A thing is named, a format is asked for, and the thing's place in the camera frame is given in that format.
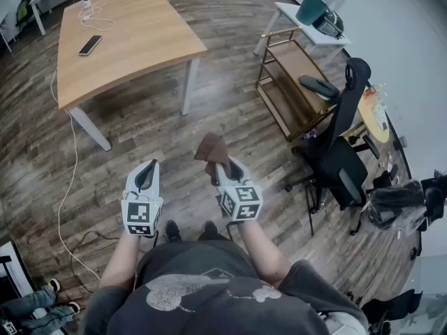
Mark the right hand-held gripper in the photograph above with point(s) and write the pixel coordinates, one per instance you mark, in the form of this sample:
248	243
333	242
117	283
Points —
241	202

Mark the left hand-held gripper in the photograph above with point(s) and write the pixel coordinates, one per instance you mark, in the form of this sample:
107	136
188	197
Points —
141	215

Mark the brown cloth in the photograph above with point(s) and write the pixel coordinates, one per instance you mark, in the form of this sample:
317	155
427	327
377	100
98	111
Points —
213	148

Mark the person's right forearm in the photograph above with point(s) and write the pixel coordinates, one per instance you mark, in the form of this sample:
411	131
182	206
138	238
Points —
260	253

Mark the person's left forearm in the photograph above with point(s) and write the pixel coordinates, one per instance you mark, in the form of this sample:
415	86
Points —
118	260

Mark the wooden table with white legs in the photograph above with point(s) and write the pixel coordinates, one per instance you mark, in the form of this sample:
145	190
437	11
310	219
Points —
139	40

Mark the person's right black shoe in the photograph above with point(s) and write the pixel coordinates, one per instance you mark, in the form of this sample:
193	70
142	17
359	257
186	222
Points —
211	229

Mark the person's black shoe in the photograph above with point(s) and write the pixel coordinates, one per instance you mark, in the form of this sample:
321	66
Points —
173	231
211	229

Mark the person's left black shoe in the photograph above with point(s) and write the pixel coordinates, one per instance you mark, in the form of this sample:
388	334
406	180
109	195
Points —
173	231

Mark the black office chair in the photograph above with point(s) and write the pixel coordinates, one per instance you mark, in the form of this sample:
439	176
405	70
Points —
342	173

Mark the black slipper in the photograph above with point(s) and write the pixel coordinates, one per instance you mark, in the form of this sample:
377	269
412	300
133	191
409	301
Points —
319	86

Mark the gold-framed rattan shelf cart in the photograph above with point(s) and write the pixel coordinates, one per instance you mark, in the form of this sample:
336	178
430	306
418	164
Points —
297	61

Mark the person's dark grey t-shirt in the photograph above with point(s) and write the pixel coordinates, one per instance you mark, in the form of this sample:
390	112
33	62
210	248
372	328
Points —
209	309

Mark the black smartphone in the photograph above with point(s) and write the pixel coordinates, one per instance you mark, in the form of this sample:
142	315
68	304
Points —
90	45

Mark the round yellow table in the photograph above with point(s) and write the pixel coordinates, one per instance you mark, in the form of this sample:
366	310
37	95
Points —
370	117

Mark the plastic-wrapped black chair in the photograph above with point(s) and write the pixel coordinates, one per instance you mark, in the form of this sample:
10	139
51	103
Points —
394	201

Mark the white side table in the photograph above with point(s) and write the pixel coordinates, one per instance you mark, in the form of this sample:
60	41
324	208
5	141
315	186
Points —
314	35

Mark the black helmet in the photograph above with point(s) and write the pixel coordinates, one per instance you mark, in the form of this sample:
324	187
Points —
330	24

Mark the teal bin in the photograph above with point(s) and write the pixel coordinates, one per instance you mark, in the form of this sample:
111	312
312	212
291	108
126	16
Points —
309	9

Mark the small white cup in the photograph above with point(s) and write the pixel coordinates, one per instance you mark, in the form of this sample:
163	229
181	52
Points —
86	3

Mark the green chair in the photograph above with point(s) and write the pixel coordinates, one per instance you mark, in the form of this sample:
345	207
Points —
24	10

